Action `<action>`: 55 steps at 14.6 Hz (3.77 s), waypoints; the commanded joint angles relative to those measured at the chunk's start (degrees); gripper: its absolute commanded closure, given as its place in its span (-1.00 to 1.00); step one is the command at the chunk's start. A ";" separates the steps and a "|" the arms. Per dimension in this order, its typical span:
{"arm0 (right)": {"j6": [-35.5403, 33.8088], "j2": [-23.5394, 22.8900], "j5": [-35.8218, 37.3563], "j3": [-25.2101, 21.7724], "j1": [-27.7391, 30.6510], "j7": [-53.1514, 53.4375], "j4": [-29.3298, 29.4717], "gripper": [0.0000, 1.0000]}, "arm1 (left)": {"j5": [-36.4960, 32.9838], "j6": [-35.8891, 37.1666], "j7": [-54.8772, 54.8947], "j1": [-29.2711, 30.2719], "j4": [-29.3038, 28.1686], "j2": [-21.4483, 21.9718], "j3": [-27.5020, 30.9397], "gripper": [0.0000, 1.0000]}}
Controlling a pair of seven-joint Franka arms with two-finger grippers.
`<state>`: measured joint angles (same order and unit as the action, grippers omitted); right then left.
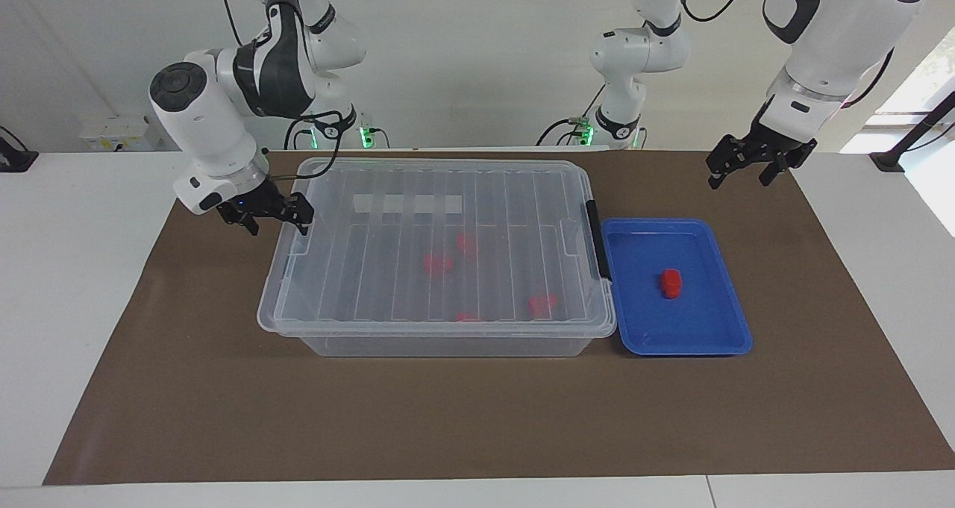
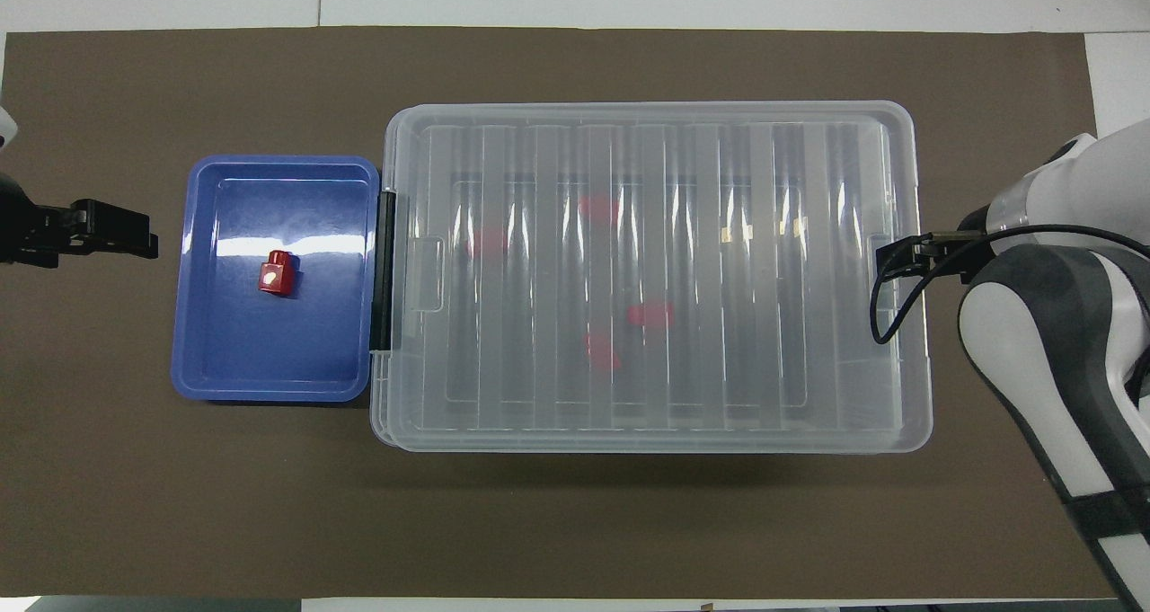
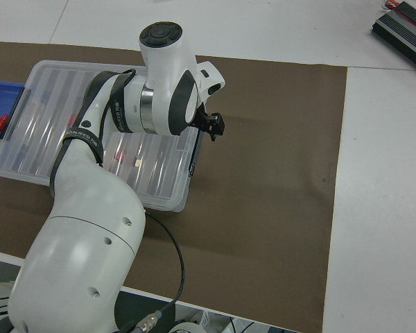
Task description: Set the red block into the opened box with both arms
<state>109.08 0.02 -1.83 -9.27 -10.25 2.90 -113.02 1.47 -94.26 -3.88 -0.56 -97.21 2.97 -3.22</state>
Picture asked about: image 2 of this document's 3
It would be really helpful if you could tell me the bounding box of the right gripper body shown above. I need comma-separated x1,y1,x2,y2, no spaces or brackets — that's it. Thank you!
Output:
929,206,996,285

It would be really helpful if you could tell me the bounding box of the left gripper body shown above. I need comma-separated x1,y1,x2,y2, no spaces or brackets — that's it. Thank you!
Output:
0,172,62,268

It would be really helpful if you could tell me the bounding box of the clear plastic box lid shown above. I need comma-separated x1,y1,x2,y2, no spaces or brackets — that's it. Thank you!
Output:
370,101,934,455

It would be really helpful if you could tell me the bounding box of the black box latch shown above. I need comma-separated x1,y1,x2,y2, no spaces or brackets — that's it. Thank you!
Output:
369,190,399,354

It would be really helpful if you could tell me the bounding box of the clear plastic storage box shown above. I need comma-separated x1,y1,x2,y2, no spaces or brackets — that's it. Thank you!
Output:
369,109,932,453

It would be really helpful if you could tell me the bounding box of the blue plastic tray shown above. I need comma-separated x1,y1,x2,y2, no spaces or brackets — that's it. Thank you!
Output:
170,155,382,404

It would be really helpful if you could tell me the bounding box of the black cable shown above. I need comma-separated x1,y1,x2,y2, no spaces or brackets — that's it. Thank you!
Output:
870,224,1150,345

